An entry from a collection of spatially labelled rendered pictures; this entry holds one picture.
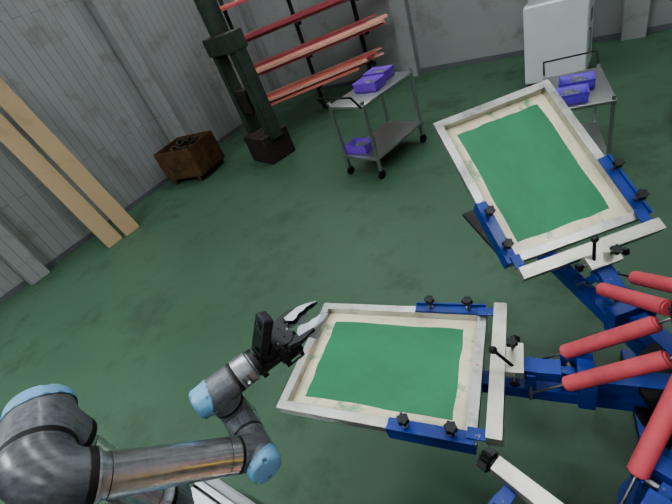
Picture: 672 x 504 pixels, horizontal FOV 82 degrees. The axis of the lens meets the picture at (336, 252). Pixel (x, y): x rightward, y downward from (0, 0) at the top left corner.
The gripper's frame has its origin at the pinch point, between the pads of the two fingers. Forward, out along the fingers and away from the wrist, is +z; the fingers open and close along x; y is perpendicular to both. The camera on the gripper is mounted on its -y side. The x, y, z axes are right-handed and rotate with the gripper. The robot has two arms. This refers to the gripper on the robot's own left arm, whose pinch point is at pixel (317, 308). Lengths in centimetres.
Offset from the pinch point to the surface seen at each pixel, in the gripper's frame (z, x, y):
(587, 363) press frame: 66, 40, 57
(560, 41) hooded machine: 513, -235, 143
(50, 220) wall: -157, -632, 198
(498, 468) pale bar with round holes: 19, 41, 58
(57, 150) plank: -83, -620, 109
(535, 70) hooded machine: 501, -258, 178
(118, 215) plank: -69, -573, 217
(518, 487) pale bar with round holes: 19, 48, 57
